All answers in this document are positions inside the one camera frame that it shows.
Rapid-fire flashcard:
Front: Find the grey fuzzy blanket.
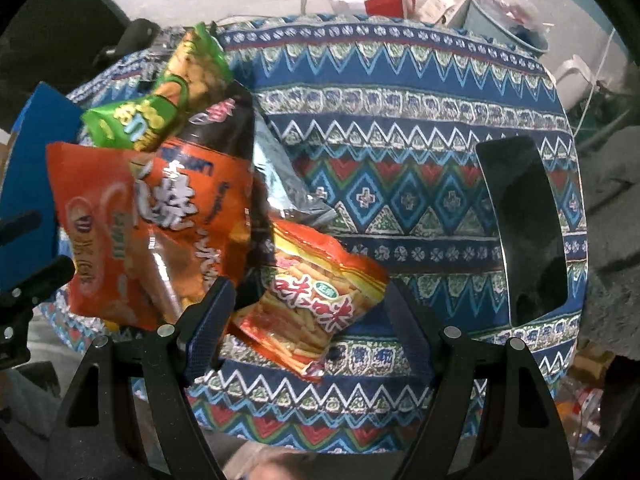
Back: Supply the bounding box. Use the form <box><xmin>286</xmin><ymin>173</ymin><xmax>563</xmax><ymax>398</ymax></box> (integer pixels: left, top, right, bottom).
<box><xmin>574</xmin><ymin>124</ymin><xmax>640</xmax><ymax>353</ymax></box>

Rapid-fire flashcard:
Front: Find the green snack packet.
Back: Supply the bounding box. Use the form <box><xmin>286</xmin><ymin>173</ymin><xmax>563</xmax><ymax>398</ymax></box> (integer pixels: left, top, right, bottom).
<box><xmin>81</xmin><ymin>22</ymin><xmax>234</xmax><ymax>154</ymax></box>

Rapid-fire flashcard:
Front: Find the large black panel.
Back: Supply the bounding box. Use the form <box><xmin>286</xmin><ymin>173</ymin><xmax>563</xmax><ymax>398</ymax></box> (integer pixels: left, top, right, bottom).
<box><xmin>0</xmin><ymin>0</ymin><xmax>128</xmax><ymax>128</ymax></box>

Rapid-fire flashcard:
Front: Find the orange black snack bag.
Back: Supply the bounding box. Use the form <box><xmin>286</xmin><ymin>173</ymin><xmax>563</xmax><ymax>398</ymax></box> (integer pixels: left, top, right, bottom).
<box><xmin>229</xmin><ymin>220</ymin><xmax>391</xmax><ymax>380</ymax></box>

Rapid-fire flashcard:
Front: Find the patterned blue tablecloth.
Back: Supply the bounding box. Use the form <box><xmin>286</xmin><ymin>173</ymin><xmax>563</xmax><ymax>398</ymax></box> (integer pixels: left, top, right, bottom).
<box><xmin>40</xmin><ymin>12</ymin><xmax>590</xmax><ymax>457</ymax></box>

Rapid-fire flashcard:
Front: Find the teal bucket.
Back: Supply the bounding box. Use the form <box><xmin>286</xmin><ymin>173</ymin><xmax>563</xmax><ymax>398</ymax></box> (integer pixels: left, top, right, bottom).
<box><xmin>447</xmin><ymin>0</ymin><xmax>551</xmax><ymax>58</ymax></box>

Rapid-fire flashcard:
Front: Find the black cylindrical device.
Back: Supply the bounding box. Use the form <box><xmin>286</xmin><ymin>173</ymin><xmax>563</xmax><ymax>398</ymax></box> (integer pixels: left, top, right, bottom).
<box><xmin>94</xmin><ymin>18</ymin><xmax>162</xmax><ymax>67</ymax></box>

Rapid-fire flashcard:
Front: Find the black snack packet silver back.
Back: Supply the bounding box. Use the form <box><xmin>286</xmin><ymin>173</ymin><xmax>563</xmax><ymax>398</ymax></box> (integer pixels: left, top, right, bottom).
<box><xmin>162</xmin><ymin>81</ymin><xmax>337</xmax><ymax>283</ymax></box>

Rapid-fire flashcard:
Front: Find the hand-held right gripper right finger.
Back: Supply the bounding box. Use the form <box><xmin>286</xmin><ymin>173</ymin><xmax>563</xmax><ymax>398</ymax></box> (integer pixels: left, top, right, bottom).
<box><xmin>385</xmin><ymin>280</ymin><xmax>573</xmax><ymax>480</ymax></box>

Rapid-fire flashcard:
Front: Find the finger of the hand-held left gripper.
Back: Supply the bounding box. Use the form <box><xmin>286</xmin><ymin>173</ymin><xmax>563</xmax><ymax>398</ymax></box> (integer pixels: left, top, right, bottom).
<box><xmin>0</xmin><ymin>255</ymin><xmax>76</xmax><ymax>368</ymax></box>
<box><xmin>0</xmin><ymin>211</ymin><xmax>43</xmax><ymax>247</ymax></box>

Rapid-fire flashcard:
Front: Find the orange snack packet clear window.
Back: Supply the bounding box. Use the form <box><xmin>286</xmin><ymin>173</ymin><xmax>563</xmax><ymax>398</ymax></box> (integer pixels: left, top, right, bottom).
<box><xmin>46</xmin><ymin>141</ymin><xmax>257</xmax><ymax>332</ymax></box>

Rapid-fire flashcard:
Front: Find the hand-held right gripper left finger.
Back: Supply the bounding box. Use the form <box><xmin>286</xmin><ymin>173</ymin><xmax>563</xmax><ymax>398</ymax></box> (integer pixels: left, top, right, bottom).
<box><xmin>42</xmin><ymin>277</ymin><xmax>236</xmax><ymax>480</ymax></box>

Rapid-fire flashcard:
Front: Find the cardboard box blue outside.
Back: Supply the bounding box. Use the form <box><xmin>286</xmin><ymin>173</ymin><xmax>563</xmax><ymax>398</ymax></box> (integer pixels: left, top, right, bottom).
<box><xmin>0</xmin><ymin>82</ymin><xmax>84</xmax><ymax>271</ymax></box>

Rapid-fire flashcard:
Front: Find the black smartphone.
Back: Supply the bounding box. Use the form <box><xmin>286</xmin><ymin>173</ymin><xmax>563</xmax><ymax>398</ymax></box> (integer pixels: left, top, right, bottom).
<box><xmin>474</xmin><ymin>135</ymin><xmax>570</xmax><ymax>327</ymax></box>

